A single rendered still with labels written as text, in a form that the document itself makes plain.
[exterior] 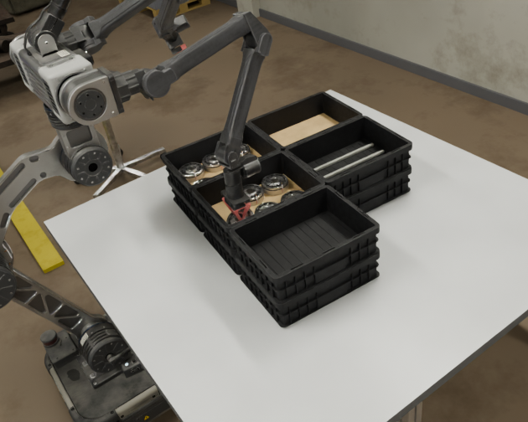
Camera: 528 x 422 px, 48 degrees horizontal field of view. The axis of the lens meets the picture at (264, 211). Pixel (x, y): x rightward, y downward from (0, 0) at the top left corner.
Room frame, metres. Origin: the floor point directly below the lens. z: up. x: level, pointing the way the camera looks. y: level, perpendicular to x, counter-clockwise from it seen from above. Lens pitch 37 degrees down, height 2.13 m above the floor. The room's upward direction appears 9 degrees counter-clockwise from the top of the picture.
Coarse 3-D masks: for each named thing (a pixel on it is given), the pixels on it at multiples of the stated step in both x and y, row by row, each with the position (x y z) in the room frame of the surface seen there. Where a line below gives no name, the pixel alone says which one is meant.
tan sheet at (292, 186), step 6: (288, 180) 1.88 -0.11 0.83; (294, 186) 1.84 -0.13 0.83; (264, 198) 1.79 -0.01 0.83; (270, 198) 1.78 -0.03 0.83; (276, 198) 1.78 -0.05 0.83; (216, 204) 1.80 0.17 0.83; (222, 204) 1.79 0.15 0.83; (258, 204) 1.76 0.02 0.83; (216, 210) 1.76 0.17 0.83; (222, 210) 1.76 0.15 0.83; (228, 210) 1.75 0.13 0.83; (252, 210) 1.73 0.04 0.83; (222, 216) 1.72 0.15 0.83
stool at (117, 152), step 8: (104, 128) 3.40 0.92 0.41; (112, 136) 3.39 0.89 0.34; (112, 144) 3.39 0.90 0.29; (112, 152) 3.39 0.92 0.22; (120, 152) 3.42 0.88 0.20; (152, 152) 3.53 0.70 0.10; (160, 152) 3.54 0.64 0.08; (120, 160) 3.39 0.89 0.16; (136, 160) 3.46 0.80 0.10; (144, 160) 3.48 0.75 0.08; (112, 168) 3.40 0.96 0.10; (120, 168) 3.39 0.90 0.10; (128, 168) 3.37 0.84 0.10; (112, 176) 3.31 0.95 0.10; (136, 176) 3.29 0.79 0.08; (104, 184) 3.22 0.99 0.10; (96, 192) 3.15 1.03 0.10; (104, 192) 3.17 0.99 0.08
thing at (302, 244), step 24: (288, 216) 1.60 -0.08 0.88; (312, 216) 1.64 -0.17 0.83; (336, 216) 1.62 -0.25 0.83; (360, 216) 1.49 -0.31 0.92; (264, 240) 1.55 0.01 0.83; (288, 240) 1.53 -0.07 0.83; (312, 240) 1.51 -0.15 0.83; (336, 240) 1.49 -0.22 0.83; (288, 264) 1.41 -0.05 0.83; (336, 264) 1.34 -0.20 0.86; (264, 288) 1.32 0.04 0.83; (288, 288) 1.27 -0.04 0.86
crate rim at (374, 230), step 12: (312, 192) 1.65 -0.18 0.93; (336, 192) 1.63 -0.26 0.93; (288, 204) 1.60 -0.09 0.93; (348, 204) 1.55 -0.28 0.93; (264, 216) 1.56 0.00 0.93; (240, 228) 1.52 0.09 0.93; (372, 228) 1.41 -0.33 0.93; (240, 240) 1.45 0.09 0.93; (348, 240) 1.37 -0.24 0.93; (360, 240) 1.38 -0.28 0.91; (252, 252) 1.38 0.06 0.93; (324, 252) 1.33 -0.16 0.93; (336, 252) 1.34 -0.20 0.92; (264, 264) 1.32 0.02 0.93; (300, 264) 1.30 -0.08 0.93; (312, 264) 1.30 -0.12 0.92; (276, 276) 1.26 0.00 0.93; (288, 276) 1.26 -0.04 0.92
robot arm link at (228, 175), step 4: (240, 164) 1.65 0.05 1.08; (224, 168) 1.65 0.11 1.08; (228, 168) 1.63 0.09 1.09; (236, 168) 1.64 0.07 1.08; (240, 168) 1.63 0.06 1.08; (244, 168) 1.64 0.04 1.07; (224, 172) 1.63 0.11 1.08; (228, 172) 1.62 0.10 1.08; (232, 172) 1.62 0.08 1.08; (236, 172) 1.62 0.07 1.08; (240, 172) 1.63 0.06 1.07; (244, 172) 1.64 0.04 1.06; (224, 176) 1.63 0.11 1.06; (228, 176) 1.62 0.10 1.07; (232, 176) 1.61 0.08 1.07; (236, 176) 1.62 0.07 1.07; (240, 176) 1.63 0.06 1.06; (228, 180) 1.62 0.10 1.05; (232, 180) 1.61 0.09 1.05; (236, 180) 1.61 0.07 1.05; (240, 180) 1.62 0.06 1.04; (228, 184) 1.62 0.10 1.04; (232, 184) 1.61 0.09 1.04; (236, 184) 1.61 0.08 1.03
